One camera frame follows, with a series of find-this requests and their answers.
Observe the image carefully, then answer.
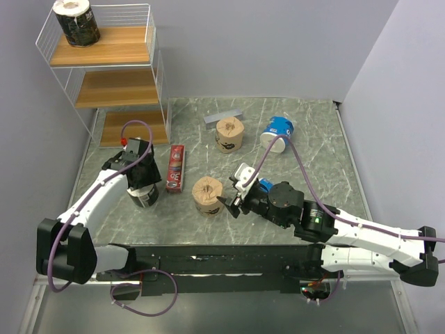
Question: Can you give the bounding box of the blue paper towel roll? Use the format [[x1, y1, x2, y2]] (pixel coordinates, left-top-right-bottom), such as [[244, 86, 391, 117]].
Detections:
[[260, 116, 294, 153], [259, 178, 274, 193]]

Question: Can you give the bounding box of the black paper towel roll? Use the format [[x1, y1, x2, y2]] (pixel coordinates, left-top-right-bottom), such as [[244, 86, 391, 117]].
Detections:
[[52, 0, 101, 47], [127, 184, 159, 208]]

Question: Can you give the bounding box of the brown paper towel roll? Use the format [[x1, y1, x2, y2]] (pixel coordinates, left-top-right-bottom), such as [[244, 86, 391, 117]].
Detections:
[[192, 176, 224, 217], [215, 117, 245, 154]]

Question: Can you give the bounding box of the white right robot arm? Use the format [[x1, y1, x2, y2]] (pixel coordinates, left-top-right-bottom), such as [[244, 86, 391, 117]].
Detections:
[[218, 181, 439, 287]]

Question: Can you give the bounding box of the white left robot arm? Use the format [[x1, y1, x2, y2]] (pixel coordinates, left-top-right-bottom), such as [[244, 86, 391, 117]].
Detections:
[[36, 138, 161, 284]]

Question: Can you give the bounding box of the red toothpaste box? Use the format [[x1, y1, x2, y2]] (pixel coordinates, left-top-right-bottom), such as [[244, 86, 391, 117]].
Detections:
[[166, 145, 185, 193]]

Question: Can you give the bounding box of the grey rectangular box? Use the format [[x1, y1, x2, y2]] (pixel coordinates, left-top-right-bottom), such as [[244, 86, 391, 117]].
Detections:
[[204, 109, 243, 129]]

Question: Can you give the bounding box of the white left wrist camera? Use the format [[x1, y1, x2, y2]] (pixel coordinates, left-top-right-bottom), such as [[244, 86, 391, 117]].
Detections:
[[123, 138, 149, 157]]

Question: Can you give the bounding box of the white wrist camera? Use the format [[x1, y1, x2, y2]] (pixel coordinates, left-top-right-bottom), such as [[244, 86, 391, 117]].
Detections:
[[229, 163, 258, 199], [123, 138, 149, 157]]

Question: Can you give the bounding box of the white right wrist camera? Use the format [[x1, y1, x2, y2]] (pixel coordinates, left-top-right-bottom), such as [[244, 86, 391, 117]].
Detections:
[[229, 163, 258, 199]]

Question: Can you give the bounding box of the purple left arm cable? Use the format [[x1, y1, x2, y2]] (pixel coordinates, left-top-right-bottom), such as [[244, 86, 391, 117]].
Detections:
[[47, 120, 154, 293]]

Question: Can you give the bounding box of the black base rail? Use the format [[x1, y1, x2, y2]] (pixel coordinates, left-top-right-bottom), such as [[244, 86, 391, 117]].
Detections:
[[97, 245, 343, 296]]

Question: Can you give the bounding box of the white wire wooden shelf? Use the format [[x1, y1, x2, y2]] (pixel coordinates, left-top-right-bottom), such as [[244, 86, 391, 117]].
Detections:
[[35, 1, 171, 148]]

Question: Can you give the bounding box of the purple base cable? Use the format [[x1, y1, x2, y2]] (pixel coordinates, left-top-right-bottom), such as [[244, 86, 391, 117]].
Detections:
[[110, 269, 179, 317]]

